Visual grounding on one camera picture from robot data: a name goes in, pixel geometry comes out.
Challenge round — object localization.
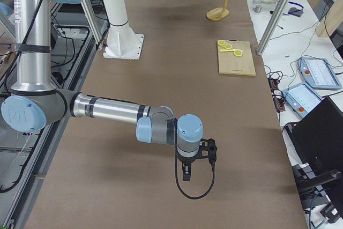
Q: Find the far teach pendant tablet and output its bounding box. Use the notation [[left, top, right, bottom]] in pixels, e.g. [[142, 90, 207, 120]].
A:
[[299, 57, 342, 90]]

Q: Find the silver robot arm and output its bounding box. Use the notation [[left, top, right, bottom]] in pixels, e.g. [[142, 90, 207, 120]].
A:
[[1, 0, 204, 181]]

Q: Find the lemon slice front left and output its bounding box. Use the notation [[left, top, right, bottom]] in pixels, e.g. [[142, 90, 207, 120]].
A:
[[234, 49, 243, 57]]

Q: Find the teach pendant tablet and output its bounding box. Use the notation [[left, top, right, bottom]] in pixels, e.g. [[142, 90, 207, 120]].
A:
[[299, 57, 342, 90], [282, 83, 324, 118]]

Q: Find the black computer monitor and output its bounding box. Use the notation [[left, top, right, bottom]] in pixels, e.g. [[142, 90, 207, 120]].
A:
[[285, 97, 342, 173]]

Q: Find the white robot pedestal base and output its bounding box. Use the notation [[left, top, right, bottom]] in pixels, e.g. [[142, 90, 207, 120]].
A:
[[103, 0, 144, 60]]

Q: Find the wooden cup storage rack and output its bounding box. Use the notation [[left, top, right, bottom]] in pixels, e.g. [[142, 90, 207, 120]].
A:
[[206, 0, 230, 21]]

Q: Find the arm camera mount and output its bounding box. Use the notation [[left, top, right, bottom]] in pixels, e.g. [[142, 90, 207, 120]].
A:
[[198, 138, 218, 166]]

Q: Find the lemon slice top right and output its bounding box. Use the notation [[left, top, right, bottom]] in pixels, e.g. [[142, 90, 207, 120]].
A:
[[218, 40, 227, 46]]

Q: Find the small metal weight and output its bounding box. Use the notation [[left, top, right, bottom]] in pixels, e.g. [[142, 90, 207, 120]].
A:
[[254, 5, 262, 13]]

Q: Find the aluminium frame post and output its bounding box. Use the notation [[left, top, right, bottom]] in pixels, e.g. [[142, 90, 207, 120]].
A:
[[256, 0, 289, 56]]

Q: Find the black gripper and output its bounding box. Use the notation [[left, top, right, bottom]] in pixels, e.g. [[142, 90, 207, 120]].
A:
[[177, 153, 198, 181]]

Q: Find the near teach pendant tablet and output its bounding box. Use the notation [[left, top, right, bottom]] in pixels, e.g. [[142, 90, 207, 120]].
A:
[[282, 83, 324, 118]]

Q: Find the lemon slice lower stack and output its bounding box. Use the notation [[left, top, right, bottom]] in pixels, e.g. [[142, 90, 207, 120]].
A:
[[224, 44, 232, 49]]

